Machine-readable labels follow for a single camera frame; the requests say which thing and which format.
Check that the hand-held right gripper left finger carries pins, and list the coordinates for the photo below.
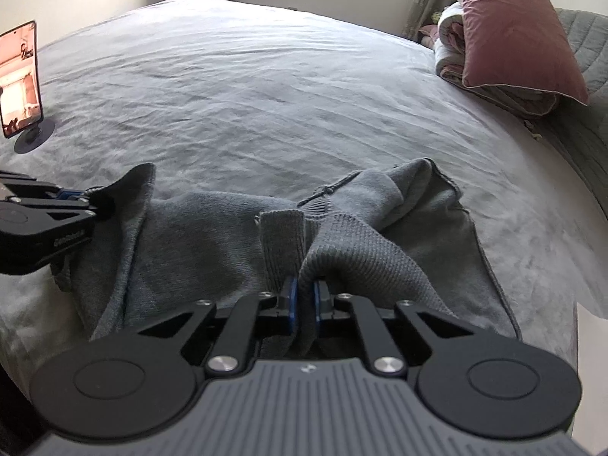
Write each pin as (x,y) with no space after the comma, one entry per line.
(290,306)

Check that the grey quilted headboard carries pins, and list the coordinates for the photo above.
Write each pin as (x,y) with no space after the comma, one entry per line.
(584,47)

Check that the black round phone stand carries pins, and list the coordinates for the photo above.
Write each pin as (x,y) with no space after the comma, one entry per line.
(34,140)

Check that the bed with grey sheet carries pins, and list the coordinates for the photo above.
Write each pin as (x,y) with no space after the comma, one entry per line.
(237,80)

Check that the grey knit sweater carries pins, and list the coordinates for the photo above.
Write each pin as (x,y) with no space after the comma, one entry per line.
(213,237)

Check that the smartphone with lit screen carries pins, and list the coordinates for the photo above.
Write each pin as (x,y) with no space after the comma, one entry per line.
(19,80)

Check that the pink pillow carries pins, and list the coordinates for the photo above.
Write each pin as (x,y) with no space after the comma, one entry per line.
(508,33)

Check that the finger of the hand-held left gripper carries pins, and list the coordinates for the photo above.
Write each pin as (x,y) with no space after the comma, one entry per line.
(70,194)
(99,205)

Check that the grey patterned curtain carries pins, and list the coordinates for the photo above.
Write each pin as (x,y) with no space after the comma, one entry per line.
(425,0)

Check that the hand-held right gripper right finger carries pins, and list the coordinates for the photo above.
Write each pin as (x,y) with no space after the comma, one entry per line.
(316,306)

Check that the folded white quilt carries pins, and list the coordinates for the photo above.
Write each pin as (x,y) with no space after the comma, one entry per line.
(449,23)
(451,69)

